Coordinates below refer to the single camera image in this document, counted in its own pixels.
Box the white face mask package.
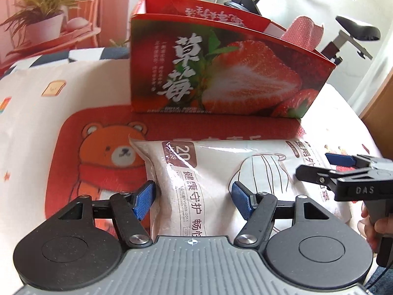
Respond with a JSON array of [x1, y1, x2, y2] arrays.
[[131, 139, 351, 239]]

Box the red strawberry cardboard box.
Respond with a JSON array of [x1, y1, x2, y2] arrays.
[[130, 0, 335, 118]]

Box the pink knitted cloth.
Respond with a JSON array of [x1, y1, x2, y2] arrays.
[[281, 16, 324, 51]]

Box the printed room backdrop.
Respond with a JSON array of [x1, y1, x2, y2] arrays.
[[1, 0, 138, 73]]

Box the brown wooden door panel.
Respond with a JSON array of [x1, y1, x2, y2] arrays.
[[360, 71, 393, 159]]

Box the person's right hand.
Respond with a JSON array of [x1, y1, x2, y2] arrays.
[[358, 204, 393, 253]]

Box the black exercise bike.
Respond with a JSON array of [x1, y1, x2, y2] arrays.
[[224, 0, 382, 66]]

